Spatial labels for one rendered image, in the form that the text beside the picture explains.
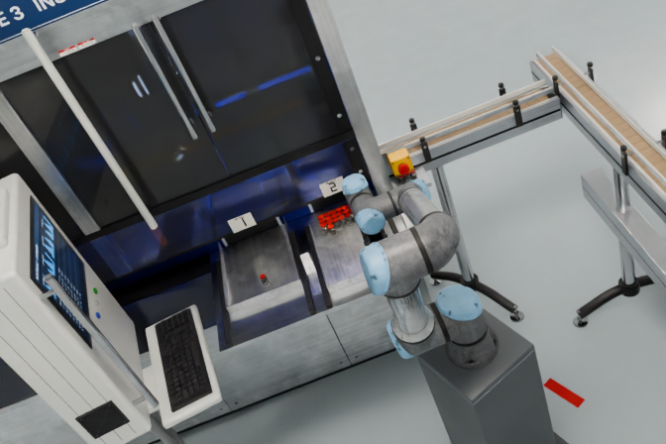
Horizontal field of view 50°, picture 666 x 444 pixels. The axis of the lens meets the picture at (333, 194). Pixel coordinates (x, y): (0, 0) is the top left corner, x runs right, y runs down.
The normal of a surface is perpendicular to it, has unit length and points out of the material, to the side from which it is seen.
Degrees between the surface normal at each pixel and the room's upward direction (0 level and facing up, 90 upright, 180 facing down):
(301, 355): 90
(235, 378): 90
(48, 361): 90
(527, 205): 0
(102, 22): 90
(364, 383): 0
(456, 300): 7
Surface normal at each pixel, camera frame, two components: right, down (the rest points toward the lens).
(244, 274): -0.30, -0.73
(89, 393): 0.33, 0.53
